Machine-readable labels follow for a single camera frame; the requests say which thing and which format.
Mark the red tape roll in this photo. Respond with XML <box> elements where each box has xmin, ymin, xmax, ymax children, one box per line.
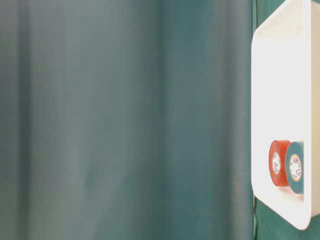
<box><xmin>268</xmin><ymin>140</ymin><xmax>291</xmax><ymax>187</ymax></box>

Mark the green tape roll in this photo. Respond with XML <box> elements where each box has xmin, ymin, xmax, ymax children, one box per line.
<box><xmin>285</xmin><ymin>141</ymin><xmax>304</xmax><ymax>194</ymax></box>

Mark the white plastic tray case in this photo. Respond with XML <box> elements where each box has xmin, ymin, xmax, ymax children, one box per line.
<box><xmin>251</xmin><ymin>0</ymin><xmax>320</xmax><ymax>230</ymax></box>

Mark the green table cloth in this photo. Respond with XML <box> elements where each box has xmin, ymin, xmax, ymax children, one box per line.
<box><xmin>0</xmin><ymin>0</ymin><xmax>320</xmax><ymax>240</ymax></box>

